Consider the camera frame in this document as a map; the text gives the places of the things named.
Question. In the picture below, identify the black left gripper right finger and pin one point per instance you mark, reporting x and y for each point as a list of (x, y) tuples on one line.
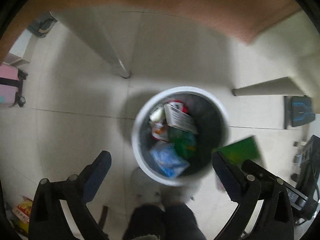
[(247, 187)]

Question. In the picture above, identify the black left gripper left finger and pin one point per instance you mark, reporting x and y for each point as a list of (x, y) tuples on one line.
[(47, 219)]

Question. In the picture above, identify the green snack bag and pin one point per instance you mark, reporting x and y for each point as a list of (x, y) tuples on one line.
[(241, 150)]

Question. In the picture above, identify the blue tissue packet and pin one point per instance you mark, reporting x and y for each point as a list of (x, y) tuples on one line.
[(166, 158)]

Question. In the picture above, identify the green white carton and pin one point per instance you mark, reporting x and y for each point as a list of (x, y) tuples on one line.
[(184, 142)]

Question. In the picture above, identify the red white snack bag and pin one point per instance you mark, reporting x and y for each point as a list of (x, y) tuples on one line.
[(158, 123)]

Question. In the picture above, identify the white trash bin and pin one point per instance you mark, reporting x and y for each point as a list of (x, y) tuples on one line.
[(211, 121)]

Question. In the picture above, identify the red yellow box on floor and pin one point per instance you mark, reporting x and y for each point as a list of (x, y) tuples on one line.
[(22, 214)]

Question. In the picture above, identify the person's black trouser legs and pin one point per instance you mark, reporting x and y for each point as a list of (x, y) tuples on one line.
[(174, 222)]

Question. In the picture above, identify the black blue exercise board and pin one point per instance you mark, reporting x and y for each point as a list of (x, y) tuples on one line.
[(298, 111)]

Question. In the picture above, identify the white table leg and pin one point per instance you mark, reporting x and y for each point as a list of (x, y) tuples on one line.
[(85, 25), (282, 86)]

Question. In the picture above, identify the pink suitcase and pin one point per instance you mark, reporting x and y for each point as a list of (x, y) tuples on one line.
[(12, 86)]

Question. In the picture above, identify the pink brown tablecloth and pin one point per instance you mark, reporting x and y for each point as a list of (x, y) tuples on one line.
[(241, 19)]

